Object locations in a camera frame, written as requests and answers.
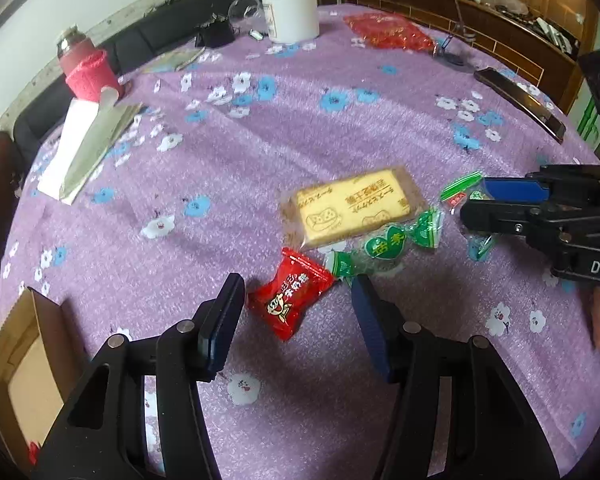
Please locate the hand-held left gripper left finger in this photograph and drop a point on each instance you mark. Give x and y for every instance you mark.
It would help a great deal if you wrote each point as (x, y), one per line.
(222, 330)

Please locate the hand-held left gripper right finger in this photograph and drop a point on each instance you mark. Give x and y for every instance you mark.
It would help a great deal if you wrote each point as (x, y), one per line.
(372, 330)

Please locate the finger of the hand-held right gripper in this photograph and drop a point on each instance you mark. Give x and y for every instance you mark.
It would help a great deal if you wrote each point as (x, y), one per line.
(495, 217)
(515, 189)

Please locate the green white striped snack packet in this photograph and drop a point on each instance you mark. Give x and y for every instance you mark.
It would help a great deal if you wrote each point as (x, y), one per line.
(460, 190)

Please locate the red candy packet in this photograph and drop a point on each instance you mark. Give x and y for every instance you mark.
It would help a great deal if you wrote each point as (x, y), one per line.
(290, 300)

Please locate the clear green candy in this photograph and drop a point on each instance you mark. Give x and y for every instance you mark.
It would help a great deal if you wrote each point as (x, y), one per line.
(387, 247)

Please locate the cardboard box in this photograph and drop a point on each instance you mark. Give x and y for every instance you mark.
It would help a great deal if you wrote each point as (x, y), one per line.
(30, 385)

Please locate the yellow biscuit packet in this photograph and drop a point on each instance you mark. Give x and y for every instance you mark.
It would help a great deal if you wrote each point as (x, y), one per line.
(350, 207)

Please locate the small metal stand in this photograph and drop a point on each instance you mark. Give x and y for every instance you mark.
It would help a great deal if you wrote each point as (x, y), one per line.
(450, 58)

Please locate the wooden sideboard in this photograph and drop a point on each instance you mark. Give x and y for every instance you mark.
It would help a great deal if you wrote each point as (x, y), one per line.
(505, 35)

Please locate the red patterned flat packet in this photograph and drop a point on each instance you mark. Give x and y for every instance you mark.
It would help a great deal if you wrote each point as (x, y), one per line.
(387, 32)

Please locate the white folded paper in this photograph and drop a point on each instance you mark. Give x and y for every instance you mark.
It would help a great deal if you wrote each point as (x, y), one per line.
(95, 145)

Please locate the brown chair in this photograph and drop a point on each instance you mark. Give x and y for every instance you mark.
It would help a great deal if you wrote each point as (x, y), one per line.
(0, 185)

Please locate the grey flat packet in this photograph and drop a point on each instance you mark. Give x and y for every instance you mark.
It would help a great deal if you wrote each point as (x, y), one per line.
(175, 60)

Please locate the bottle with red cloth sleeve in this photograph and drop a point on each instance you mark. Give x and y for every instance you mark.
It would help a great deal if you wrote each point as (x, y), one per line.
(87, 77)

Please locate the white plastic jar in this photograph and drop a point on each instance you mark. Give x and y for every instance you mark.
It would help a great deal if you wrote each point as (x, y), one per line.
(290, 10)

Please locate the black small pouch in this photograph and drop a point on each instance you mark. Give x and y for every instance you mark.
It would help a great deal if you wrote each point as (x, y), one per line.
(215, 35)

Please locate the black sofa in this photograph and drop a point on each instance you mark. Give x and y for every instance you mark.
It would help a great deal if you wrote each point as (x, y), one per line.
(170, 30)

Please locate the clear plastic cup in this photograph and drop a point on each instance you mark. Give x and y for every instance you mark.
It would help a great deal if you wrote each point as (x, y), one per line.
(245, 10)

